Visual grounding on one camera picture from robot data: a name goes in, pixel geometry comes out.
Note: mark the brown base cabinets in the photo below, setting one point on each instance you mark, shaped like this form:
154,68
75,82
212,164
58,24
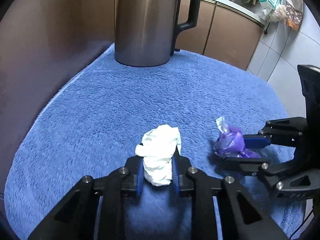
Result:
44,43

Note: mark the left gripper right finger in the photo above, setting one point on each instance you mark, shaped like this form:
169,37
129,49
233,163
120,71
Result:
221,205

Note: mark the brown black electric kettle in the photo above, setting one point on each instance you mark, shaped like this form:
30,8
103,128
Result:
146,30

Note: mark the white tissue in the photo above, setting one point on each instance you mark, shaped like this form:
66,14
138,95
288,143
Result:
157,149

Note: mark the blue terry towel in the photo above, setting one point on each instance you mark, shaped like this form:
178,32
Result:
95,122

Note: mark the purple wrapper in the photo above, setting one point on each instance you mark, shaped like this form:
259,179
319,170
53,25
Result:
230,142

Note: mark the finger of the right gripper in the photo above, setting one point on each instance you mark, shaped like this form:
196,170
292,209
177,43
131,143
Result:
245,166
257,140

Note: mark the hanging patterned apron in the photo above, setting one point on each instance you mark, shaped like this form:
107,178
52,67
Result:
294,13

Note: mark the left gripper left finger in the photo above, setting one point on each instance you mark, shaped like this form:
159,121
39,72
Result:
94,208

